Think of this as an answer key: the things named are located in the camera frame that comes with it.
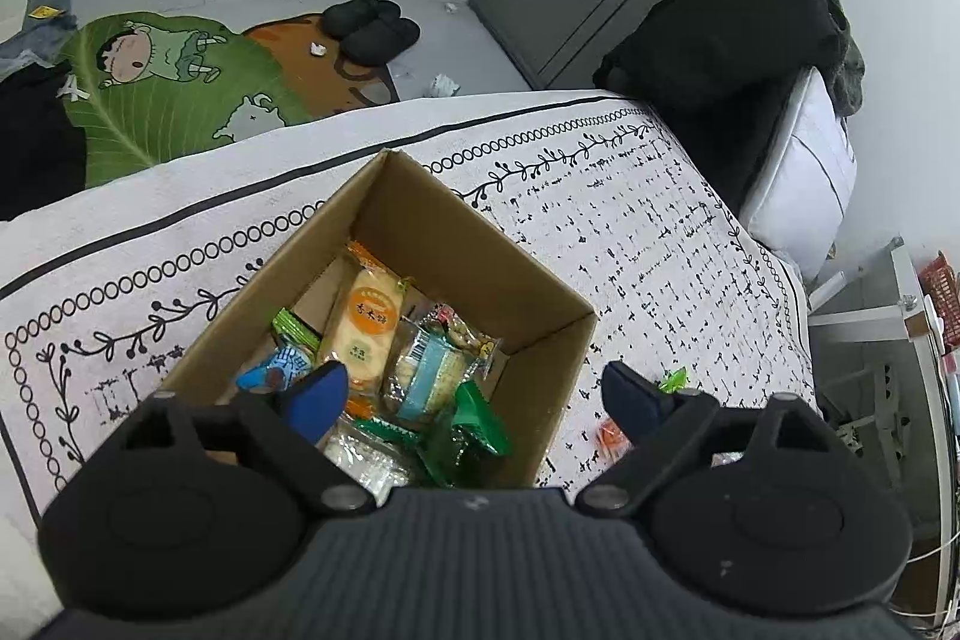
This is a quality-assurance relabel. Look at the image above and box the green cartoon rug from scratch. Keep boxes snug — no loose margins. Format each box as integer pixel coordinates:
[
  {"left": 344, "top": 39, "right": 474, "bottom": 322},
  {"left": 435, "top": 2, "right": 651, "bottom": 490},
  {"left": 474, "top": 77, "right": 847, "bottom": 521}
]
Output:
[{"left": 60, "top": 12, "right": 402, "bottom": 190}]

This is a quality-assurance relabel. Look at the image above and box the red basket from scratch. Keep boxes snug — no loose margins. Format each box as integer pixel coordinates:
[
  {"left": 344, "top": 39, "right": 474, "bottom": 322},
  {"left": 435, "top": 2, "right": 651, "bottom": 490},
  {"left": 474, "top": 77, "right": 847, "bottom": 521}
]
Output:
[{"left": 919, "top": 251, "right": 960, "bottom": 348}]

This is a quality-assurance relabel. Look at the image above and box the white paper bag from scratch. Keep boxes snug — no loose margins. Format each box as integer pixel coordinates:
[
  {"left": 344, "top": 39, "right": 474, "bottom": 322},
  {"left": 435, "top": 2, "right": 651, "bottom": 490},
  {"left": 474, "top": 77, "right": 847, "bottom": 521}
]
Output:
[{"left": 0, "top": 0, "right": 38, "bottom": 41}]

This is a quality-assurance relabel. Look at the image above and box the green striped snack packet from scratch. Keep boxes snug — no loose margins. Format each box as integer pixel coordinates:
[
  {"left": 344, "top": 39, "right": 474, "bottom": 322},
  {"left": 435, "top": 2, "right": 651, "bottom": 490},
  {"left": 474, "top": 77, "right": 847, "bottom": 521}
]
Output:
[{"left": 352, "top": 419, "right": 421, "bottom": 442}]

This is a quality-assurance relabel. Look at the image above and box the blue cookie packet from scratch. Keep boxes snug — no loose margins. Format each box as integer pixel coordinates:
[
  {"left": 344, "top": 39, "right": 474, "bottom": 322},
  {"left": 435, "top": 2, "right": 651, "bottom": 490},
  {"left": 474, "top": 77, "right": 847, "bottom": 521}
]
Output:
[{"left": 236, "top": 344, "right": 316, "bottom": 395}]

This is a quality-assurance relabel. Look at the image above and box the printed bed blanket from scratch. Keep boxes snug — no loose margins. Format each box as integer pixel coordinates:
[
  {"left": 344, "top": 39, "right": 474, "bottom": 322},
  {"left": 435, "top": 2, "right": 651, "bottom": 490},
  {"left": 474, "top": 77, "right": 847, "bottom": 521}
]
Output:
[{"left": 0, "top": 89, "right": 818, "bottom": 618}]

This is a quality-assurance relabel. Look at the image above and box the orange biscuit packet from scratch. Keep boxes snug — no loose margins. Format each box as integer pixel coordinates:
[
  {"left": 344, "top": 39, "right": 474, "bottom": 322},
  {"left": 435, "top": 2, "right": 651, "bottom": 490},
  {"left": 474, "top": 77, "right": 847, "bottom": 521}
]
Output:
[{"left": 315, "top": 241, "right": 413, "bottom": 405}]

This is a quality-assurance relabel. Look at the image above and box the cardboard box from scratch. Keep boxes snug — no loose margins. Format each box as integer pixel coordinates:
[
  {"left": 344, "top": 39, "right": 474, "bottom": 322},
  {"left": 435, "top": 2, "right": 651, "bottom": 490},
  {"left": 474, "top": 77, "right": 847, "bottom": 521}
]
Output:
[{"left": 154, "top": 149, "right": 599, "bottom": 491}]

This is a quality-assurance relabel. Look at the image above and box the bright green snack packet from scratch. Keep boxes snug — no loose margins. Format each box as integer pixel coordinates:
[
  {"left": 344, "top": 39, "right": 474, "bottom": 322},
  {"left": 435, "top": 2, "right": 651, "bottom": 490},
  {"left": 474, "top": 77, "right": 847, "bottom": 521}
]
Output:
[{"left": 271, "top": 308, "right": 320, "bottom": 348}]

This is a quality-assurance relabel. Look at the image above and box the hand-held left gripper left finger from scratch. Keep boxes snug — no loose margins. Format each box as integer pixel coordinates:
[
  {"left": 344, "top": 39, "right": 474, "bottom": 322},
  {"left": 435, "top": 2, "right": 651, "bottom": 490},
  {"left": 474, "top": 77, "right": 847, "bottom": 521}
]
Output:
[{"left": 97, "top": 359, "right": 376, "bottom": 521}]

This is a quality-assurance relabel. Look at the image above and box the black clothes pile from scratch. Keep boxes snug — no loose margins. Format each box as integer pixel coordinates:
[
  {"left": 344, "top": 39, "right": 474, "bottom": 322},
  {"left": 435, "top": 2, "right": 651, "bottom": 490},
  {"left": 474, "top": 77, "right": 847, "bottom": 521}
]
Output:
[{"left": 0, "top": 62, "right": 87, "bottom": 221}]

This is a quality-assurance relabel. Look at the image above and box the dark green snack packet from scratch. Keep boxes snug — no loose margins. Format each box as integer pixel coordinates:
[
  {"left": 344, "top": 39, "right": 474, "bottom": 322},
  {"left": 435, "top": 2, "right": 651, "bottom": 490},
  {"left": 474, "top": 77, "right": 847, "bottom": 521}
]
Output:
[{"left": 416, "top": 381, "right": 512, "bottom": 487}]

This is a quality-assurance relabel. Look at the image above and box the blue label cracker packet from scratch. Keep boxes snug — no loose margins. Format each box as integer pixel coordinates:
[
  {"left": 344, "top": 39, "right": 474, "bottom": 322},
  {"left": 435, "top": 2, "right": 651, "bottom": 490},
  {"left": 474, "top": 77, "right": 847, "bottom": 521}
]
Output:
[{"left": 382, "top": 310, "right": 502, "bottom": 427}]

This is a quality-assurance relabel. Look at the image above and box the white cake packet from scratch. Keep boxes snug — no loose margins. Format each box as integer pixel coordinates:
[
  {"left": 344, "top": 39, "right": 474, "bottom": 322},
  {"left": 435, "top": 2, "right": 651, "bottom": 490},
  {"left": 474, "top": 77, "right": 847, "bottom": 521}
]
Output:
[{"left": 322, "top": 419, "right": 410, "bottom": 506}]

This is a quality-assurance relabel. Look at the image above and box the grey hoodie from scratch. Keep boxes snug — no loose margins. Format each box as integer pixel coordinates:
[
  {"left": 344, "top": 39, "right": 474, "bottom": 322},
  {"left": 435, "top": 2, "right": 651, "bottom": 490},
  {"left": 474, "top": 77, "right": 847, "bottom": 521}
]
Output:
[{"left": 806, "top": 0, "right": 867, "bottom": 116}]

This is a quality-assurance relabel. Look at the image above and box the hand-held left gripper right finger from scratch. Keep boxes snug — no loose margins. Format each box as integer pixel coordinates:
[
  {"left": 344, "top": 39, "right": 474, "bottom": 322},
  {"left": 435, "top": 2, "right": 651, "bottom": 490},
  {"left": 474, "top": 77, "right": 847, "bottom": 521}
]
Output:
[{"left": 574, "top": 361, "right": 852, "bottom": 521}]

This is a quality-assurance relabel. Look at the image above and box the pink snack packet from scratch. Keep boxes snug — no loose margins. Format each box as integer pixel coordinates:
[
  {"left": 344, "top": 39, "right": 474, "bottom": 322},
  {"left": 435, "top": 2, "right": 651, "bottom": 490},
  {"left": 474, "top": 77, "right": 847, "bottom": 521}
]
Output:
[{"left": 420, "top": 302, "right": 481, "bottom": 348}]

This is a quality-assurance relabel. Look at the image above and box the black jacket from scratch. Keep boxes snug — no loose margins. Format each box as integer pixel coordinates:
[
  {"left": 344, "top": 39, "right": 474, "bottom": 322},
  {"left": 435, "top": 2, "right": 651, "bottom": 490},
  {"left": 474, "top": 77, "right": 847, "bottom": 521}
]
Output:
[{"left": 592, "top": 0, "right": 852, "bottom": 221}]

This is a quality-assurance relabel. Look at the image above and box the white desk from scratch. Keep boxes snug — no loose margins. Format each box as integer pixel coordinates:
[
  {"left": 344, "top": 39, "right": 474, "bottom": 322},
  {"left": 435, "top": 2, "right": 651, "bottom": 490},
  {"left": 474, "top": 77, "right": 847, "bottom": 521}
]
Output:
[{"left": 806, "top": 239, "right": 960, "bottom": 633}]

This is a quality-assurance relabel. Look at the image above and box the light grey pillow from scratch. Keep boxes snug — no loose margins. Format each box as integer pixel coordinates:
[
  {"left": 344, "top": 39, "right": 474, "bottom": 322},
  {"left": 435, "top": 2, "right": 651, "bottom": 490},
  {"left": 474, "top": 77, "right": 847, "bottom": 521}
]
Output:
[{"left": 742, "top": 66, "right": 857, "bottom": 281}]

